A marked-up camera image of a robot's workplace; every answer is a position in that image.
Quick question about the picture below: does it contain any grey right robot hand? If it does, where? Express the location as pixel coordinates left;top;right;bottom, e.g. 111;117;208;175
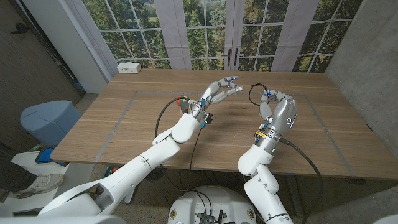
256;88;298;155

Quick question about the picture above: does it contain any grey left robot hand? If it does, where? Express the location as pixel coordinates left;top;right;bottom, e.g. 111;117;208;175
188;75;244;123

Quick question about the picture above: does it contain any black velcro strap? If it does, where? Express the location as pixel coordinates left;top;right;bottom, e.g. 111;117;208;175
248;83;271;106

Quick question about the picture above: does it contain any white box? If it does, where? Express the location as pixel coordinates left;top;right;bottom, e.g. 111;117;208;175
116;62;142;74

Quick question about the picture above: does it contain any black round fan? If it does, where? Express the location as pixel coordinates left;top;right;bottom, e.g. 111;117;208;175
146;167;164;181

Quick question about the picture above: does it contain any grey table leg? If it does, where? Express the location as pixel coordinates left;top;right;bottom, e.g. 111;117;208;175
285;175;305;218

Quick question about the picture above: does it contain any grey tape outline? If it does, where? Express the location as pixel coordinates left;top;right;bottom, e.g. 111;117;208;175
95;90;357;178

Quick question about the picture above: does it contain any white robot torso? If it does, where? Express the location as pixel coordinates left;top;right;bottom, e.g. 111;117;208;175
167;185;258;224

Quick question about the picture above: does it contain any white floor board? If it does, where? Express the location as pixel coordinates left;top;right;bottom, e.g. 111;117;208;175
0;151;96;215

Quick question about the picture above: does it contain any blue-grey ottoman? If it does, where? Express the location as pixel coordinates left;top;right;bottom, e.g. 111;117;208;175
20;100;82;147

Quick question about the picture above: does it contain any blue pad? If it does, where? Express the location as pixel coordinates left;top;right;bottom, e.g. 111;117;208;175
35;147;66;166

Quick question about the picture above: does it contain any white sneaker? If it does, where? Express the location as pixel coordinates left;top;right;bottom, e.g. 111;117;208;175
12;173;65;200

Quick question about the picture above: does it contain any dark trouser leg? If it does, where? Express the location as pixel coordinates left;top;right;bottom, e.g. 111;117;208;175
0;151;37;192

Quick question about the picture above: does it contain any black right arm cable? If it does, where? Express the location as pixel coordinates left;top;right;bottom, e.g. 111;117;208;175
278;138;324;224

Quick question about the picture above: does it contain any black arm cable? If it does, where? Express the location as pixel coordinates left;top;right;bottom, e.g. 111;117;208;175
154;96;190;192
278;138;324;224

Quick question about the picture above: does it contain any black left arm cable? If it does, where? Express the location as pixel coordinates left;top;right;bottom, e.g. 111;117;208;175
154;96;190;192

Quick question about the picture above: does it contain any black door handle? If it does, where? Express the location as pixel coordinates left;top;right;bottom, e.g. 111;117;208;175
10;22;30;35

